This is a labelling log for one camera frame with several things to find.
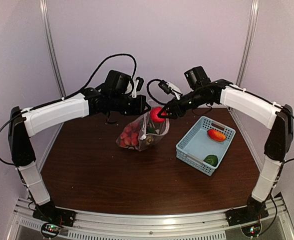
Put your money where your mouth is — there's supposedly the light blue plastic basket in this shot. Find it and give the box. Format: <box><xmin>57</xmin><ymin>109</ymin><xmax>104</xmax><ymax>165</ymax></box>
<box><xmin>176</xmin><ymin>116</ymin><xmax>236</xmax><ymax>176</ymax></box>

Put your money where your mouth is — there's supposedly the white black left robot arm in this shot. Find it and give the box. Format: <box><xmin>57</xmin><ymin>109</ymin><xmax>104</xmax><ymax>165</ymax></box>
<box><xmin>8</xmin><ymin>70</ymin><xmax>151</xmax><ymax>222</ymax></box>

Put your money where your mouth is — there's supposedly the clear zip top bag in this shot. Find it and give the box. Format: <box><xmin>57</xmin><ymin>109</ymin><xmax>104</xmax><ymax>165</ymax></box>
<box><xmin>116</xmin><ymin>111</ymin><xmax>170</xmax><ymax>152</ymax></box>

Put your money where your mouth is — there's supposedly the left aluminium frame post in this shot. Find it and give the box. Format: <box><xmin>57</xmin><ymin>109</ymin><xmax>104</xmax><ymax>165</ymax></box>
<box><xmin>39</xmin><ymin>0</ymin><xmax>66</xmax><ymax>98</ymax></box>

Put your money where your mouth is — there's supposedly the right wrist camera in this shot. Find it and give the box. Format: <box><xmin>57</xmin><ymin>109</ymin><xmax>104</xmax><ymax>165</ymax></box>
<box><xmin>158</xmin><ymin>80</ymin><xmax>183</xmax><ymax>100</ymax></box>

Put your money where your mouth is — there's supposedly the green cucumber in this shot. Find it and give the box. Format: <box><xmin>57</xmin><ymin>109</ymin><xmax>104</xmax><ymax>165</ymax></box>
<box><xmin>146</xmin><ymin>127</ymin><xmax>157</xmax><ymax>134</ymax></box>

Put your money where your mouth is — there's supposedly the front aluminium rail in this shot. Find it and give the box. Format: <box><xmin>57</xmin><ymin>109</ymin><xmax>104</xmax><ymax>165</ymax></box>
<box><xmin>4</xmin><ymin>197</ymin><xmax>294</xmax><ymax>240</ymax></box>

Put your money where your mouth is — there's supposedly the green bell pepper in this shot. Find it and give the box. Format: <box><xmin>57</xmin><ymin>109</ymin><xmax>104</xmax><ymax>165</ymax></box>
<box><xmin>204</xmin><ymin>154</ymin><xmax>219</xmax><ymax>167</ymax></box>

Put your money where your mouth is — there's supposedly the red peach bunch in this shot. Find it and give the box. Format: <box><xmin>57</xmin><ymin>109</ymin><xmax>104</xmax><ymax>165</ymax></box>
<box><xmin>117</xmin><ymin>122</ymin><xmax>142</xmax><ymax>150</ymax></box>

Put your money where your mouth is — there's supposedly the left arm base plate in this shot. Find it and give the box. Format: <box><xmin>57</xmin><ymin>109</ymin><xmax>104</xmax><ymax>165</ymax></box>
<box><xmin>32</xmin><ymin>205</ymin><xmax>76</xmax><ymax>227</ymax></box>

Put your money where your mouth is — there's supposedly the dark purple eggplant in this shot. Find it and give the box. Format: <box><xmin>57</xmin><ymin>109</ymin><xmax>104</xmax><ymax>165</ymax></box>
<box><xmin>141</xmin><ymin>134</ymin><xmax>162</xmax><ymax>148</ymax></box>

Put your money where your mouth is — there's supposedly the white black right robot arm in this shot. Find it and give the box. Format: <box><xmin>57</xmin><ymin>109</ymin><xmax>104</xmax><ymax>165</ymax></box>
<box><xmin>157</xmin><ymin>66</ymin><xmax>294</xmax><ymax>221</ymax></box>

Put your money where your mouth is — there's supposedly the orange red pepper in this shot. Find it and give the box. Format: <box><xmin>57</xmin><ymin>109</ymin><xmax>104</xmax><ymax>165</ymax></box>
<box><xmin>207</xmin><ymin>129</ymin><xmax>227</xmax><ymax>142</ymax></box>

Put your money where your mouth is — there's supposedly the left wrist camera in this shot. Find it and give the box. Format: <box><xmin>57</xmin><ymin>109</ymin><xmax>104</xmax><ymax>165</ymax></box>
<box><xmin>130</xmin><ymin>76</ymin><xmax>144</xmax><ymax>98</ymax></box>

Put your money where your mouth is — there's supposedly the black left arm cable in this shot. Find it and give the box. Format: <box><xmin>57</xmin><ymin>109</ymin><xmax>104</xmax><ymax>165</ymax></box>
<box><xmin>0</xmin><ymin>52</ymin><xmax>138</xmax><ymax>166</ymax></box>

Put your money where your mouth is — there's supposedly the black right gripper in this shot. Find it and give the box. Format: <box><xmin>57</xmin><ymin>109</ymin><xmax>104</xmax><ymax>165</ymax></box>
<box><xmin>158</xmin><ymin>87</ymin><xmax>210</xmax><ymax>120</ymax></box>

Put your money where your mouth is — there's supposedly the red tomato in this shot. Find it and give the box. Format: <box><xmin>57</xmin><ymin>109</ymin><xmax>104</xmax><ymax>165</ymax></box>
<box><xmin>150</xmin><ymin>106</ymin><xmax>167</xmax><ymax>123</ymax></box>

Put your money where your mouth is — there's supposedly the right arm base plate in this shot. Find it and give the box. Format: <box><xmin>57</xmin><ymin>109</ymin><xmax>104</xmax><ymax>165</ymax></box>
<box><xmin>225</xmin><ymin>206</ymin><xmax>269</xmax><ymax>227</ymax></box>

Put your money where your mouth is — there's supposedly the aluminium frame post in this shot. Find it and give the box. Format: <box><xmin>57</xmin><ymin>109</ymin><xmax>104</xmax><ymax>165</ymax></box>
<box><xmin>236</xmin><ymin>0</ymin><xmax>259</xmax><ymax>86</ymax></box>
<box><xmin>39</xmin><ymin>0</ymin><xmax>66</xmax><ymax>98</ymax></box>

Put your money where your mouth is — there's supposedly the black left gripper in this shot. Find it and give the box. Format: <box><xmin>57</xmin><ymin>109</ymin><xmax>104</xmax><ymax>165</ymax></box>
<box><xmin>110</xmin><ymin>93</ymin><xmax>151</xmax><ymax>116</ymax></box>

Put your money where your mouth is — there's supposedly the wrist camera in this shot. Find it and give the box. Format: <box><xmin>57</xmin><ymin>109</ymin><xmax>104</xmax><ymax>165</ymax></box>
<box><xmin>130</xmin><ymin>76</ymin><xmax>144</xmax><ymax>98</ymax></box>
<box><xmin>158</xmin><ymin>80</ymin><xmax>183</xmax><ymax>100</ymax></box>

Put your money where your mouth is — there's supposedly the right aluminium frame post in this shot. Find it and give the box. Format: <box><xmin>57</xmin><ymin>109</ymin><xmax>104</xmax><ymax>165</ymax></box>
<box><xmin>236</xmin><ymin>0</ymin><xmax>259</xmax><ymax>86</ymax></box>

